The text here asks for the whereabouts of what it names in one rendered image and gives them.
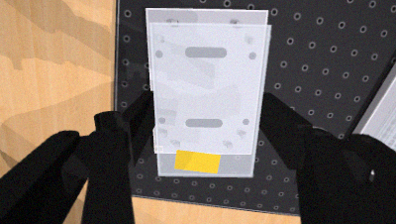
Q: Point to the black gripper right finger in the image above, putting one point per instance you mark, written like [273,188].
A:
[332,174]

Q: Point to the white multiwell plate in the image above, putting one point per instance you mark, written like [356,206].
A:
[386,133]

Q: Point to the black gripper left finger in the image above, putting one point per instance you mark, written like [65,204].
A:
[43,186]

